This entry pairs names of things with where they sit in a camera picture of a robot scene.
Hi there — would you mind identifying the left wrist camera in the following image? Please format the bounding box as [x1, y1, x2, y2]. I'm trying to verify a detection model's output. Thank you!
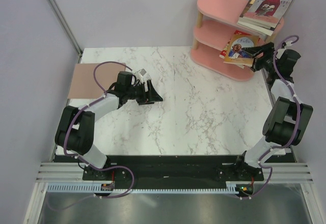
[134, 69, 147, 83]

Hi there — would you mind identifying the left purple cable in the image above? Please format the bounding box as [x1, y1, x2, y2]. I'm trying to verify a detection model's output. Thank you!
[45, 61, 135, 211]

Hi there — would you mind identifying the brown cardboard file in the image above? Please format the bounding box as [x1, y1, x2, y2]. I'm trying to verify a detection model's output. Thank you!
[68, 63, 125, 99]

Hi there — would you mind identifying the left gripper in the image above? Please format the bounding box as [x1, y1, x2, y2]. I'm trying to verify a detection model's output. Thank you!
[126, 80, 162, 105]

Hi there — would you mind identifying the pink three-tier shelf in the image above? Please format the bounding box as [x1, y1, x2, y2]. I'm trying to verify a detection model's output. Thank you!
[191, 0, 284, 81]

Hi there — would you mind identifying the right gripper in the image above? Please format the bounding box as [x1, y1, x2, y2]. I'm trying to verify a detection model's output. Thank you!
[242, 42, 279, 73]

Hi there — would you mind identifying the red Treehouse book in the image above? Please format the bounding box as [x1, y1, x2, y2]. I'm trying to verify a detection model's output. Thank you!
[219, 30, 255, 68]

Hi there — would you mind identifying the pink Shakespeare story book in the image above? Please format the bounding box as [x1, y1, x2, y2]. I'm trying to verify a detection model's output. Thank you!
[243, 0, 292, 27]

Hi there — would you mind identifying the tan Othello book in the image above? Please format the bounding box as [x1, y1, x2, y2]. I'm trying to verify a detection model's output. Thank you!
[223, 34, 261, 67]

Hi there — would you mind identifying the white slotted cable duct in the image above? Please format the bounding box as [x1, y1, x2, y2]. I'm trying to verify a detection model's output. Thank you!
[47, 183, 254, 193]

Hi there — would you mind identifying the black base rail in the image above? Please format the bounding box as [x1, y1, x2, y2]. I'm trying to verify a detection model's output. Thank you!
[52, 154, 265, 184]

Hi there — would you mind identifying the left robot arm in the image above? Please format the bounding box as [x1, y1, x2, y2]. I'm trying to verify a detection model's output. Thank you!
[55, 69, 163, 180]

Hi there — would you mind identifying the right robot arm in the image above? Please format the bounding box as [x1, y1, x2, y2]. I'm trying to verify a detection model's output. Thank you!
[233, 42, 313, 180]

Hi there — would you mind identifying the brown Edward Tulane book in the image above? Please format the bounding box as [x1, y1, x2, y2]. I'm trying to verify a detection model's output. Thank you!
[238, 0, 277, 30]

